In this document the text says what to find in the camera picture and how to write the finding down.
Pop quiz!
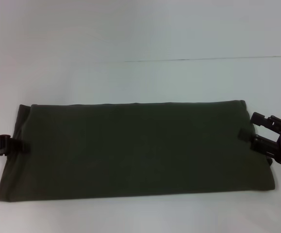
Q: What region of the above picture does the dark green printed t-shirt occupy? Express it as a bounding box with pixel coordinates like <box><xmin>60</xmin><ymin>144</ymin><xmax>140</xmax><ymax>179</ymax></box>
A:
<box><xmin>0</xmin><ymin>100</ymin><xmax>276</xmax><ymax>202</ymax></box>

